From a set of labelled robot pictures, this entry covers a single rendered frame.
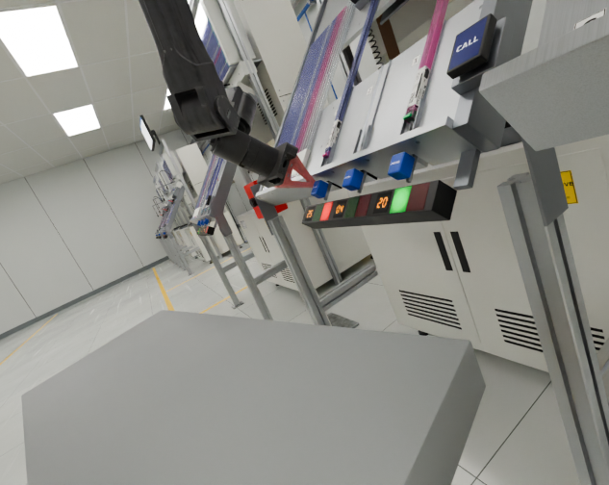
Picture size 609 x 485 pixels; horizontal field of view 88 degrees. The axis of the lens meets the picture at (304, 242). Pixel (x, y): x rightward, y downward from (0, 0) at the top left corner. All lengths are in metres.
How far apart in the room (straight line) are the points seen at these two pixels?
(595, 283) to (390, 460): 0.68
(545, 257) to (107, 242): 8.91
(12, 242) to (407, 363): 9.26
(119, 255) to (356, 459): 8.92
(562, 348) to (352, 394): 0.34
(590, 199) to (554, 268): 0.31
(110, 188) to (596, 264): 8.97
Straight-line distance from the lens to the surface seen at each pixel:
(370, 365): 0.25
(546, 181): 0.42
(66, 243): 9.16
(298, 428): 0.23
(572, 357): 0.52
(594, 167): 0.72
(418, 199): 0.42
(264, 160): 0.58
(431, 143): 0.44
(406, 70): 0.59
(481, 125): 0.42
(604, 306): 0.84
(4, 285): 9.46
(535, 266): 0.46
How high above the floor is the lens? 0.74
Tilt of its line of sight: 12 degrees down
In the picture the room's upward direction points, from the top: 23 degrees counter-clockwise
